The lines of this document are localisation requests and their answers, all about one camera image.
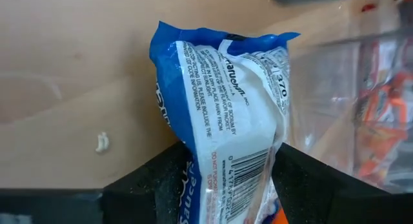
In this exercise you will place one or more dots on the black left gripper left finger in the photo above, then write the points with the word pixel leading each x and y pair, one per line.
pixel 145 198

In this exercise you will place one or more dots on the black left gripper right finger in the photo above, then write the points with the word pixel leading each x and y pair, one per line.
pixel 322 201

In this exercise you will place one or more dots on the orange Maruchan ramen pack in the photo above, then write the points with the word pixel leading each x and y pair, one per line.
pixel 384 120

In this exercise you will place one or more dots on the blue Maruchan ramen pack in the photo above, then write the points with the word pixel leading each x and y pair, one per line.
pixel 226 104

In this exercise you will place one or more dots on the white noodle crumb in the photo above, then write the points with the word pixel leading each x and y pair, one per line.
pixel 101 142

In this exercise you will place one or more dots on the clear plastic bin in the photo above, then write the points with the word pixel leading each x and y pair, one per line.
pixel 322 88

